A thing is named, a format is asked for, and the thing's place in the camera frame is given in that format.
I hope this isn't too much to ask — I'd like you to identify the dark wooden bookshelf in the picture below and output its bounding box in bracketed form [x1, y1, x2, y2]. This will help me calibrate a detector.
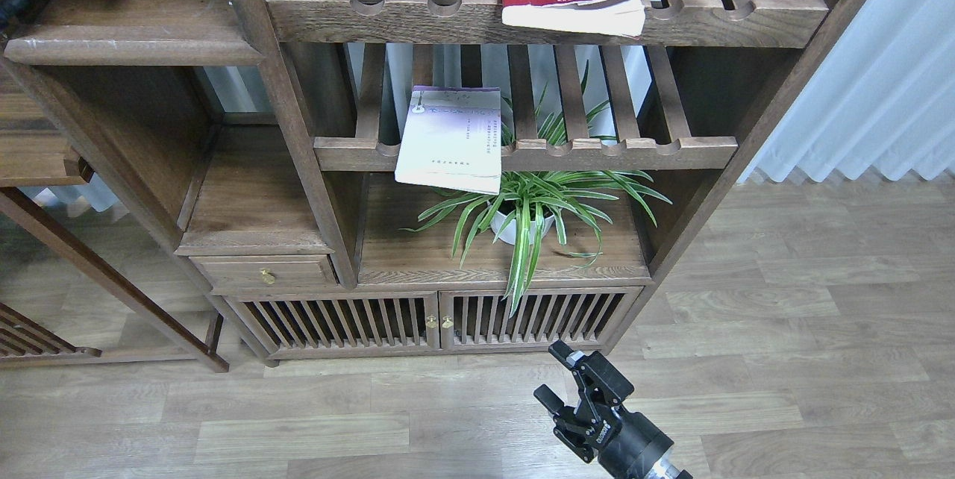
[2, 0, 866, 366]

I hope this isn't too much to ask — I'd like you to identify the wooden side rack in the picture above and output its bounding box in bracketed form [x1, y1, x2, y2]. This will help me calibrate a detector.
[1, 69, 229, 372]

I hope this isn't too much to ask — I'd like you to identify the white purple book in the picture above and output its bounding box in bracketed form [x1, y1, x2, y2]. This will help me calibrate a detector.
[395, 85, 501, 195]

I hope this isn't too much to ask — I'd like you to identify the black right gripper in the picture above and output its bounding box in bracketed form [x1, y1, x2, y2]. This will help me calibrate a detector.
[534, 340, 676, 478]

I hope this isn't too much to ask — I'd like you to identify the white pleated curtain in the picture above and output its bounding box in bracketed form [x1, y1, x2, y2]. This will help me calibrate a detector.
[742, 0, 954, 182]

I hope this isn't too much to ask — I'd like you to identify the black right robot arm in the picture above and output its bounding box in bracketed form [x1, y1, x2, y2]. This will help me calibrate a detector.
[534, 340, 690, 478]

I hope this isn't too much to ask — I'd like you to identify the green spider plant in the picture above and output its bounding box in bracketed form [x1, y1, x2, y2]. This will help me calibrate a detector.
[417, 96, 666, 313]

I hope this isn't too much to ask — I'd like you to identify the white plant pot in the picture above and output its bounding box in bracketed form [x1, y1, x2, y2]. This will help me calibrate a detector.
[490, 201, 539, 245]

